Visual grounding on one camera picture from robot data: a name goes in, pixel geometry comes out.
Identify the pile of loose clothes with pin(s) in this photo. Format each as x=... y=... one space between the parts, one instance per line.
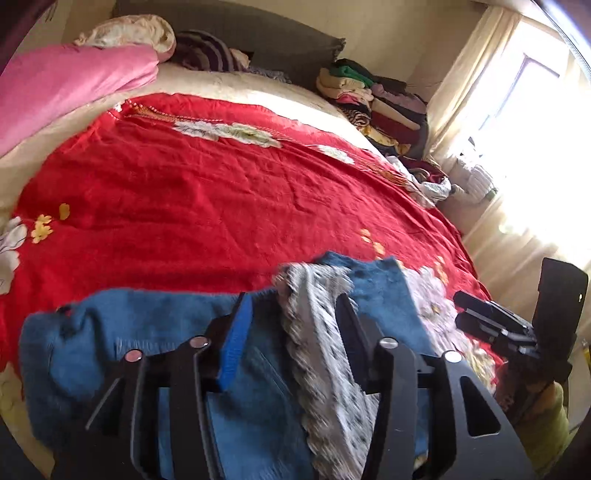
x=429 y=177

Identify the purple striped cloth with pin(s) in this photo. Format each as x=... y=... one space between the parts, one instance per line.
x=203 y=50

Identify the blue pants with lace trim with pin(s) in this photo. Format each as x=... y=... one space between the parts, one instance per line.
x=161 y=318

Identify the stack of folded clothes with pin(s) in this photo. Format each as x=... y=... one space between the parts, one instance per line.
x=392 y=115

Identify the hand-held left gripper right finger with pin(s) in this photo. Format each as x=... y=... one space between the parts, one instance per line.
x=355 y=337

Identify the grey padded headboard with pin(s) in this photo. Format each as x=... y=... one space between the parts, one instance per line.
x=286 y=50

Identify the floral pillow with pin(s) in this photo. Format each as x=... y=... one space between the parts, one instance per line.
x=134 y=34

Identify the green towel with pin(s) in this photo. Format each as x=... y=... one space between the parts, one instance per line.
x=549 y=429

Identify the cream curtain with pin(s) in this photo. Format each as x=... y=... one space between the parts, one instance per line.
x=461 y=83

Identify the grey patterned cloth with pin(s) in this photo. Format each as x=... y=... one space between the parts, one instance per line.
x=270 y=74

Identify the beige bed sheet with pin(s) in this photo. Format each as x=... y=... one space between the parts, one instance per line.
x=258 y=92

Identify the window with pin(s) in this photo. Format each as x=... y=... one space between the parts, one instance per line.
x=531 y=92

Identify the pink quilt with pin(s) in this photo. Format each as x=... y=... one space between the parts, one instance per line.
x=69 y=83

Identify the white knitted garment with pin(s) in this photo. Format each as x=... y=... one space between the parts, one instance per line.
x=478 y=180

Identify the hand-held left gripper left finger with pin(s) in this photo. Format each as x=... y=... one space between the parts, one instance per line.
x=235 y=341

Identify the red floral blanket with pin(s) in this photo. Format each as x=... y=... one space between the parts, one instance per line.
x=207 y=184

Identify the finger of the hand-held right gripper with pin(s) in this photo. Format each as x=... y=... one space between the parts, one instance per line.
x=480 y=304
x=475 y=325

